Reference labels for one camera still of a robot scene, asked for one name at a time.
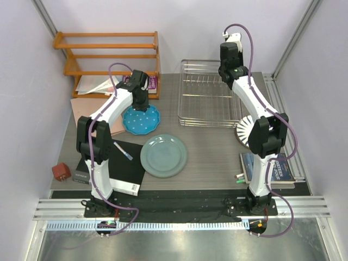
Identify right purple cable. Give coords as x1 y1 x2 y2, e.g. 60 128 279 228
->
222 23 300 239

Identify white blue pen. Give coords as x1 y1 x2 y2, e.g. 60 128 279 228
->
113 141 133 160

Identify wooden shelf rack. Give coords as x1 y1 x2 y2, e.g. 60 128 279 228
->
53 30 161 100

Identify white blue striped plate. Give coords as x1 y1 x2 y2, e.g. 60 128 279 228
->
236 115 254 148

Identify pink paper folder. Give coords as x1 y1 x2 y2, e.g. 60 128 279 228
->
71 98 126 136

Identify grey-green ceramic plate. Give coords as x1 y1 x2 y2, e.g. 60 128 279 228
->
140 134 188 178

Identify clear plastic sleeve papers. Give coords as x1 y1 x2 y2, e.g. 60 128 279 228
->
76 76 114 95

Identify black notebook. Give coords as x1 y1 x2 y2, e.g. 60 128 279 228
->
73 140 145 200

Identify red cube adapter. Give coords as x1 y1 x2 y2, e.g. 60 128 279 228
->
52 163 71 182

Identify blue polka dot plate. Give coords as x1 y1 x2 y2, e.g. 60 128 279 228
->
122 105 160 135

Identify wire dish rack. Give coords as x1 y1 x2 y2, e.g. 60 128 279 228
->
178 59 243 128

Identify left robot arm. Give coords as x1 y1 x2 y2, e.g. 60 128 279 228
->
76 70 149 217

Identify blue hardcover book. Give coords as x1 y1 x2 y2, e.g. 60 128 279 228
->
240 153 295 185

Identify purple green paperback book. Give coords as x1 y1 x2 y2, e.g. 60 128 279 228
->
118 75 158 94

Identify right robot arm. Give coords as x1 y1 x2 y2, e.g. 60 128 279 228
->
218 42 289 215

